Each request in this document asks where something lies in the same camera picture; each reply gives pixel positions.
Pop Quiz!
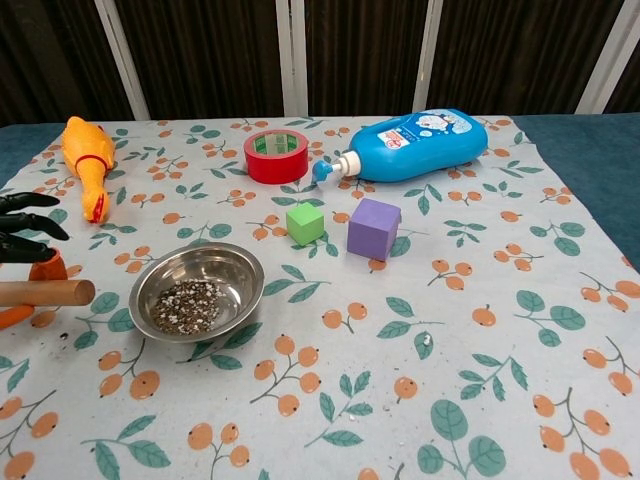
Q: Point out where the red tape roll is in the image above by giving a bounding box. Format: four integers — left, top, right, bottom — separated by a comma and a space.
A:
243, 129, 310, 185

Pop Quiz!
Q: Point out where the purple foam cube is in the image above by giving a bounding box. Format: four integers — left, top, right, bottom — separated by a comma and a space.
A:
346, 197, 403, 263

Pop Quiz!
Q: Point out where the floral tablecloth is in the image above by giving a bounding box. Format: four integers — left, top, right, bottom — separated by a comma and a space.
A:
0, 115, 640, 480

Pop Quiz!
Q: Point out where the green foam cube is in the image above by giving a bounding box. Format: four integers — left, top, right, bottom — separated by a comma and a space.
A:
285, 201, 326, 247

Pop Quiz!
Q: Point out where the dark brown curtain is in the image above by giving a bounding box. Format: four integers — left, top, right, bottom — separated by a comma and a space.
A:
0, 0, 640, 127

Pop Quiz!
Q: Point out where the white double frame post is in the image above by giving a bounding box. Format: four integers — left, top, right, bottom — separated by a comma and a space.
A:
275, 0, 309, 119

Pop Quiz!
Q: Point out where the stainless steel bowl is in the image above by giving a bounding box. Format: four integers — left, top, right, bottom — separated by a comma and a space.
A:
128, 241, 266, 344

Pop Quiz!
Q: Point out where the yellow rubber chicken toy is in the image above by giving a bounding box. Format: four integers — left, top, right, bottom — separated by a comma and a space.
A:
61, 115, 117, 225

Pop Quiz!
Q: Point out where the wooden rolling pin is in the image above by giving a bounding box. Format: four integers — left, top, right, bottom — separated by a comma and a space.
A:
0, 278, 96, 307

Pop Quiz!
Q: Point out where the blue pump bottle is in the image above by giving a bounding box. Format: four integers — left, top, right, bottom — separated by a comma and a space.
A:
311, 106, 489, 187

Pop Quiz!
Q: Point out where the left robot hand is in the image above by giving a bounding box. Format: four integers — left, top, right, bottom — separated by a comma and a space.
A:
0, 192, 71, 331

